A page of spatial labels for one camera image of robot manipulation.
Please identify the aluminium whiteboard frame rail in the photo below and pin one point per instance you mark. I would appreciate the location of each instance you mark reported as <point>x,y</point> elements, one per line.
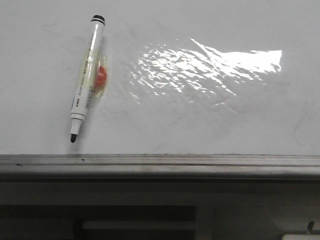
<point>161,166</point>

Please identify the red magnet taped to marker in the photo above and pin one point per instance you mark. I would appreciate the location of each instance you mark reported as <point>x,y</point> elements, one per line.
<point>101,78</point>

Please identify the white marker tray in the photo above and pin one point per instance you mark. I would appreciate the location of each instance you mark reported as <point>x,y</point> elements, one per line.
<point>298,236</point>

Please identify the white whiteboard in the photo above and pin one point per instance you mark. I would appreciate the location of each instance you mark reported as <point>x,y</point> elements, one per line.
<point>184,77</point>

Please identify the white black whiteboard marker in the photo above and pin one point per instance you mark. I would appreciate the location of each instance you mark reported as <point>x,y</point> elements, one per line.
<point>87,75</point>

